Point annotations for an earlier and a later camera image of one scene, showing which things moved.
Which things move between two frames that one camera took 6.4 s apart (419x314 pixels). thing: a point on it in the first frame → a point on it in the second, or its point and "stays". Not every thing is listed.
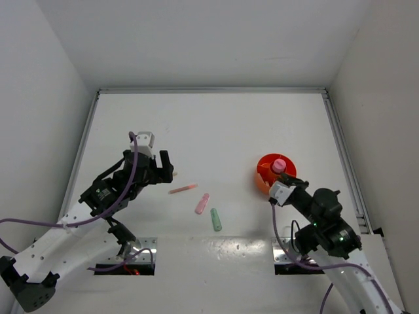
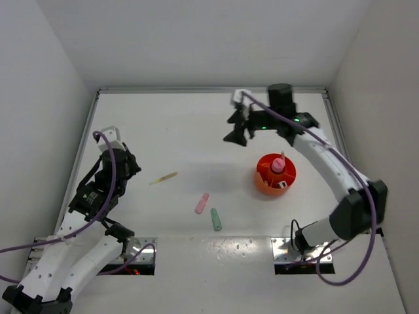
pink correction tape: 201,203 stays
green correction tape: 217,222 stays
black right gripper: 292,181 → 239,118
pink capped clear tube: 279,165 stays
